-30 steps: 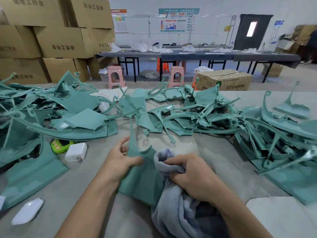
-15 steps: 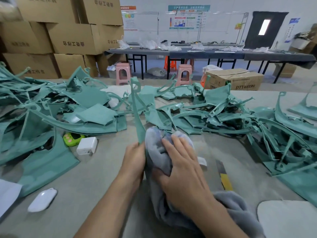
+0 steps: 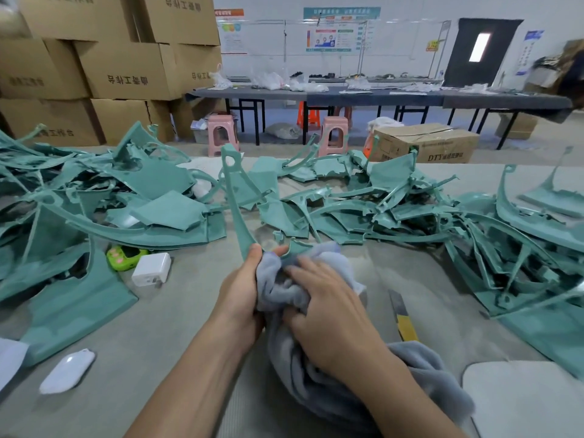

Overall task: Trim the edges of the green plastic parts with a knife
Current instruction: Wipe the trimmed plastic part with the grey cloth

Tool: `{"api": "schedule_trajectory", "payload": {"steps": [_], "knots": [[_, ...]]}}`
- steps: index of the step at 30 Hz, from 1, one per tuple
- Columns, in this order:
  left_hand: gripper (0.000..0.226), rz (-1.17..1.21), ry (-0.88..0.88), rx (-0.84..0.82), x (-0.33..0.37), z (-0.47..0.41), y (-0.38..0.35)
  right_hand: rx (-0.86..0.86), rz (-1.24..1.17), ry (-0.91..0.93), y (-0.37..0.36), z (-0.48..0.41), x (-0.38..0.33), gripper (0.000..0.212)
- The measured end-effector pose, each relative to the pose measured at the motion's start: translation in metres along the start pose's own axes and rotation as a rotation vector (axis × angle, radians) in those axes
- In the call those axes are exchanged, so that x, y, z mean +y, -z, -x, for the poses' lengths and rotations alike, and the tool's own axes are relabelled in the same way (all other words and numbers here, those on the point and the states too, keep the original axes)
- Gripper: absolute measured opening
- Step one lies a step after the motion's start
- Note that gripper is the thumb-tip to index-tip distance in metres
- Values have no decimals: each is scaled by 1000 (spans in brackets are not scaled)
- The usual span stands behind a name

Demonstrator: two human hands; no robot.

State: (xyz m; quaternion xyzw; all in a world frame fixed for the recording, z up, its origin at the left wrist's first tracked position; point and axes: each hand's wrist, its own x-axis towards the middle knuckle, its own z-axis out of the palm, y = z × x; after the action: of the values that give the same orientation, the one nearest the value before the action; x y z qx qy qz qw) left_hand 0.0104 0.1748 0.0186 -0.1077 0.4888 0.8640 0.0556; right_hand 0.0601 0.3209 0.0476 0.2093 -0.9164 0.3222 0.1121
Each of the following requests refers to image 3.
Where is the person's left hand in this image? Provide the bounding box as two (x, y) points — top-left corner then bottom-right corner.
(210, 243), (288, 356)

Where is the person's right hand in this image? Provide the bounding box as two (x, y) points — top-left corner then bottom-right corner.
(281, 257), (389, 384)

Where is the grey-blue wiping cloth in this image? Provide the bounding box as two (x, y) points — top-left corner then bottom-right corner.
(254, 242), (478, 438)

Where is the yellow-handled deburring knife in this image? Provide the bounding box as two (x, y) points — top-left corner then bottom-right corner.
(388, 289), (419, 343)

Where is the single green plastic part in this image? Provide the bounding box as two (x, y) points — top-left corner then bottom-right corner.
(219, 144), (316, 265)

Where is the pile of green plastic parts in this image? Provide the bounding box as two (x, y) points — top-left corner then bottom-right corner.
(0, 121), (584, 380)

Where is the brown cardboard box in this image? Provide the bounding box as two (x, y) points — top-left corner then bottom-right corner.
(369, 123), (480, 164)

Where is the stack of brown cardboard boxes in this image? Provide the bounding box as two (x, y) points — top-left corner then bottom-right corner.
(0, 0), (223, 147)

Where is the person's left forearm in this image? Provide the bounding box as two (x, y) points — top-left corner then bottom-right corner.
(126, 324), (248, 438)

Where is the white power adapter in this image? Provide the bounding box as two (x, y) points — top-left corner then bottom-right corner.
(131, 251), (173, 288)

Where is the green and yellow gadget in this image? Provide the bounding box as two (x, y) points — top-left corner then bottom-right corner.
(106, 244), (150, 273)

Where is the pink plastic stool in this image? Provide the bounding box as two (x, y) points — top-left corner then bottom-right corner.
(318, 116), (350, 158)
(206, 114), (240, 158)

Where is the white oval plastic piece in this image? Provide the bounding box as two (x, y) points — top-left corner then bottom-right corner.
(38, 348), (96, 395)

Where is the orange object under table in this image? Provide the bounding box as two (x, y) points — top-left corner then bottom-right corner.
(296, 101), (322, 130)

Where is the white foam sheet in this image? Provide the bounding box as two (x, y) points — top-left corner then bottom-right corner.
(461, 360), (584, 438)

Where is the heap of clear plastic bags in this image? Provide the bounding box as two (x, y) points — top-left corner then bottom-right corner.
(210, 70), (330, 93)

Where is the long grey work table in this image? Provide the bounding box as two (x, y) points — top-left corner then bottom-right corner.
(187, 82), (574, 150)

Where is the dark door with window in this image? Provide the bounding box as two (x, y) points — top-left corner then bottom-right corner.
(442, 18), (524, 88)

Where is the colourful wall poster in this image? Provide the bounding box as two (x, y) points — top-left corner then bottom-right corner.
(305, 25), (361, 54)

